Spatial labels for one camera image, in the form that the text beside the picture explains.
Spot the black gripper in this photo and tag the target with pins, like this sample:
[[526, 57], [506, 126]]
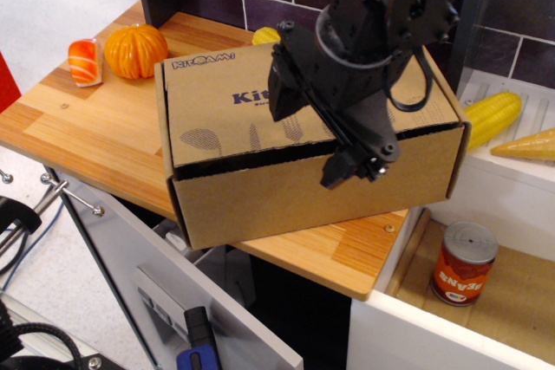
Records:
[[308, 70]]

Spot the brown cardboard box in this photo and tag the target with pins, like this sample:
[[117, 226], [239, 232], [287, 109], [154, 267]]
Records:
[[235, 174]]

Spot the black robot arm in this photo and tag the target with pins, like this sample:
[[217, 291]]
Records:
[[392, 30]]

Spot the white open drawer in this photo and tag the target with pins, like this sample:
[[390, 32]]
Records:
[[420, 317]]

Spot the small yellow toy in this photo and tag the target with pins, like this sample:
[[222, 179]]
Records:
[[265, 35]]

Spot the yellow toy corn cob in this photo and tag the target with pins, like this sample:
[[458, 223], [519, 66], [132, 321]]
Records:
[[492, 116]]

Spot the orange beans can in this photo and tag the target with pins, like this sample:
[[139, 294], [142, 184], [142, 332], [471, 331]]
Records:
[[466, 258]]

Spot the orange toy tangerine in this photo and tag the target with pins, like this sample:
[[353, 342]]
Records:
[[132, 52]]

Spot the grey cabinet door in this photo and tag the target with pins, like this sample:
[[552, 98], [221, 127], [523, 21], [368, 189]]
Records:
[[155, 285]]

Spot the white dish rack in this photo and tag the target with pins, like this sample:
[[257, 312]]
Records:
[[537, 115]]

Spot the yellow toy cone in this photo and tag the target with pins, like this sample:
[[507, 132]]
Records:
[[539, 146]]

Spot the salmon sushi toy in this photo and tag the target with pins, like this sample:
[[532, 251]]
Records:
[[85, 62]]

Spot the blue black tool handle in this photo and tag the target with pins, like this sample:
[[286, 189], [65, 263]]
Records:
[[203, 353]]

